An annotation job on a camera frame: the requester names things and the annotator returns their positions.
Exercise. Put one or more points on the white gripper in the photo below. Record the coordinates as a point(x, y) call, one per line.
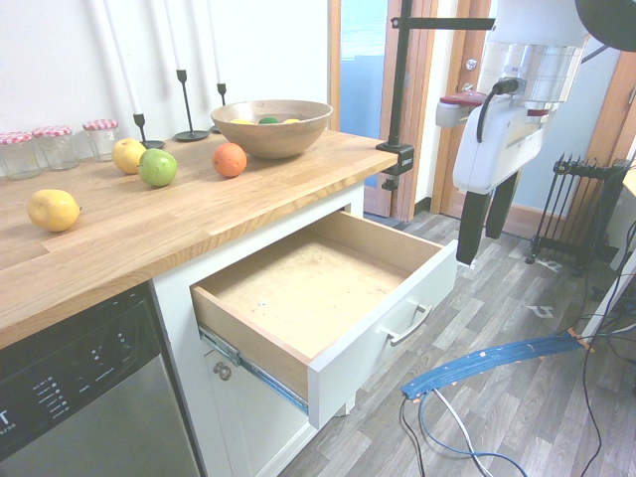
point(489, 149)

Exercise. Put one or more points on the white drawer with wooden inside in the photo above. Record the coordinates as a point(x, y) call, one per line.
point(308, 288)

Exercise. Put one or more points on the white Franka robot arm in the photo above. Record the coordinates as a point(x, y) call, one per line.
point(536, 30)

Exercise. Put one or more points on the wooden door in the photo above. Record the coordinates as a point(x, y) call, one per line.
point(459, 164)

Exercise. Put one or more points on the black oil radiator heater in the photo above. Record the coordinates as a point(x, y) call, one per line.
point(571, 208)

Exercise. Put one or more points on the small yellow fruit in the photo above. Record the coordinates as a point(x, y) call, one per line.
point(242, 121)
point(290, 120)

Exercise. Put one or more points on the large wooden bowl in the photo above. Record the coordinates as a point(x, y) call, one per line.
point(270, 136)

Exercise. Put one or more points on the black round lamp head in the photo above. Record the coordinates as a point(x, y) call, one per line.
point(608, 22)

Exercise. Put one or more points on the small green lime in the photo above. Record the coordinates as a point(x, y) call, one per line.
point(268, 120)

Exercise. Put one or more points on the orange fruit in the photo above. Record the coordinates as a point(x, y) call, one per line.
point(229, 160)

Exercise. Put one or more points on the black candle holder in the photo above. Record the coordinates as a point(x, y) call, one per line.
point(221, 99)
point(190, 134)
point(144, 134)

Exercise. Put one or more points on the round metal cabinet knob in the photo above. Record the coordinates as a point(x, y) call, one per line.
point(222, 371)

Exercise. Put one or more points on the white kitchen cabinet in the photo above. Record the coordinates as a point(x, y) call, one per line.
point(258, 422)

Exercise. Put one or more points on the green apple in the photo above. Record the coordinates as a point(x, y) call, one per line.
point(158, 168)

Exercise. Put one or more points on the yellow apple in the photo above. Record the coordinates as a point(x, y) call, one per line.
point(126, 155)

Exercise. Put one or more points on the glass jar with checkered lid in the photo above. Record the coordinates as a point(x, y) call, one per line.
point(55, 148)
point(19, 156)
point(102, 140)

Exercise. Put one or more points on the yellow lemon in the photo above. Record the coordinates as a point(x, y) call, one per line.
point(52, 210)

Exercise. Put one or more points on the stainless steel dishwasher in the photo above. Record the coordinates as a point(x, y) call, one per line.
point(89, 397)

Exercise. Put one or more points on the grey and red wrist camera mount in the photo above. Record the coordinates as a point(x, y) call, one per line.
point(454, 113)

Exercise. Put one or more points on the black clamped camera stand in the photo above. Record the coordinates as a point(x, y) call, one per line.
point(400, 99)

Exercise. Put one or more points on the metal drawer slide rail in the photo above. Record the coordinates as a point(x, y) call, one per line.
point(258, 372)

